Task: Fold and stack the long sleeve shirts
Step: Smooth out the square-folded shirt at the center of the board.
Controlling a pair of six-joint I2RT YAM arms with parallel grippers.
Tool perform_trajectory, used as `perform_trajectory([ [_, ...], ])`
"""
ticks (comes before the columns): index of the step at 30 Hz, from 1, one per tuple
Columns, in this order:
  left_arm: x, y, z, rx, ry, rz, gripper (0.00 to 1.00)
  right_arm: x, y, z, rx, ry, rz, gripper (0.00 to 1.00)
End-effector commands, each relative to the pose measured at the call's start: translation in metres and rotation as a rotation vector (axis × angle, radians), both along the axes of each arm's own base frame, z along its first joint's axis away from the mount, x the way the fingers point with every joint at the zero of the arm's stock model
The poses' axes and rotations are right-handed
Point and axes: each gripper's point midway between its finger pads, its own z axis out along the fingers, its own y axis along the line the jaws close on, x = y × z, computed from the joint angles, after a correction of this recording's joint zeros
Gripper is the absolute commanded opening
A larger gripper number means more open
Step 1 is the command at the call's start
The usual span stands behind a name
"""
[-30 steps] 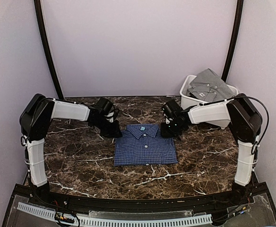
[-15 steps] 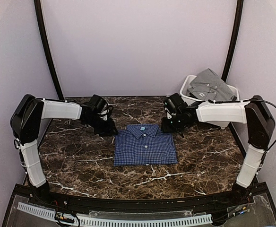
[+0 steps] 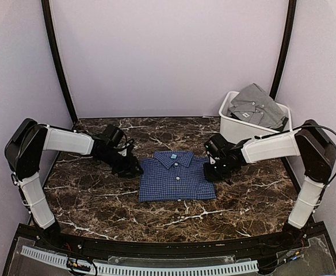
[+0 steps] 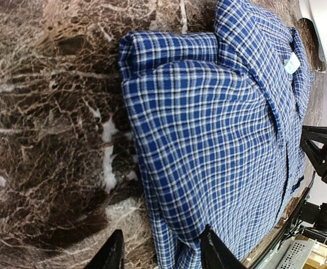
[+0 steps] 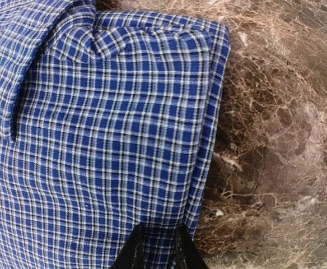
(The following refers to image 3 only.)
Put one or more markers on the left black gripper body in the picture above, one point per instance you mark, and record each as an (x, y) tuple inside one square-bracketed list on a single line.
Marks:
[(121, 166)]

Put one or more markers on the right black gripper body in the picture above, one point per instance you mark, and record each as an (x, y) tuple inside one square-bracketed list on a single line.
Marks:
[(218, 172)]

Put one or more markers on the blue checked long sleeve shirt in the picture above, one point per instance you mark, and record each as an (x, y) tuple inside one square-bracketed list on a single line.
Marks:
[(174, 176)]

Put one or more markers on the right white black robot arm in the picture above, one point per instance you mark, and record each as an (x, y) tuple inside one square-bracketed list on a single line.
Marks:
[(309, 141)]

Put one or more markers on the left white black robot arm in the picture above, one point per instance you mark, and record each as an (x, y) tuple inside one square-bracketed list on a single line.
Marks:
[(24, 150)]

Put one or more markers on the white plastic bin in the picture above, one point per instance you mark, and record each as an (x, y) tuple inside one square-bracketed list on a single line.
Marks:
[(235, 130)]

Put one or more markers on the grey folded shirt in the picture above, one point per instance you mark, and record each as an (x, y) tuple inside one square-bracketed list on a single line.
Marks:
[(254, 106)]

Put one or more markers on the clear acrylic plate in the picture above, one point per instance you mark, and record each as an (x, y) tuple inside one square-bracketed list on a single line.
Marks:
[(173, 263)]

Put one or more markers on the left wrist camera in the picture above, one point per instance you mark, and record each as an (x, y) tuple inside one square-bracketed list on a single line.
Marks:
[(128, 147)]

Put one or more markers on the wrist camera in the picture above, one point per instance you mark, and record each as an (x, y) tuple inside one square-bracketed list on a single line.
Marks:
[(212, 152), (128, 147)]

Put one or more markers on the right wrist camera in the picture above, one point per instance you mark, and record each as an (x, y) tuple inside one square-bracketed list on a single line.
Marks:
[(212, 152)]

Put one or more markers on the black curved front rail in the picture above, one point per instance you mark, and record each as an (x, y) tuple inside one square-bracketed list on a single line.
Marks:
[(259, 247)]

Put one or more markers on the white slotted cable duct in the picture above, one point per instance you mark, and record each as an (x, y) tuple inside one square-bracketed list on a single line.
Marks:
[(117, 265)]

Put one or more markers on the left black frame post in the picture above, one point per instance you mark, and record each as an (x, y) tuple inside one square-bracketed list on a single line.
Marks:
[(50, 30)]

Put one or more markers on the black frame post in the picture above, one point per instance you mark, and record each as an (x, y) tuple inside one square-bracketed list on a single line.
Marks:
[(50, 30), (286, 39)]

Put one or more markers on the right black frame post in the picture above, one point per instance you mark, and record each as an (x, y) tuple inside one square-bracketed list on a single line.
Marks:
[(286, 39)]

